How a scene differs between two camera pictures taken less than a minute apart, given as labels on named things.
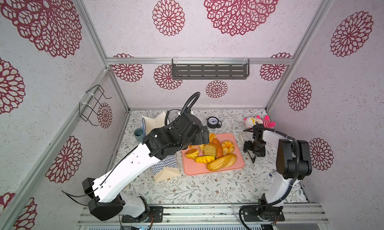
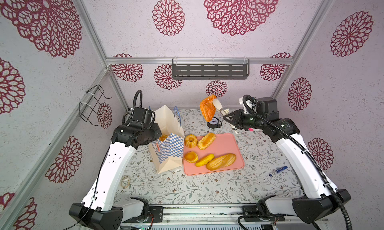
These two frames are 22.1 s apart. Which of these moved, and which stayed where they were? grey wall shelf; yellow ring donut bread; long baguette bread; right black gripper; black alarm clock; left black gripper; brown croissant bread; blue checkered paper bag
Moved: yellow ring donut bread; right black gripper; blue checkered paper bag; left black gripper; brown croissant bread
Stayed: black alarm clock; long baguette bread; grey wall shelf
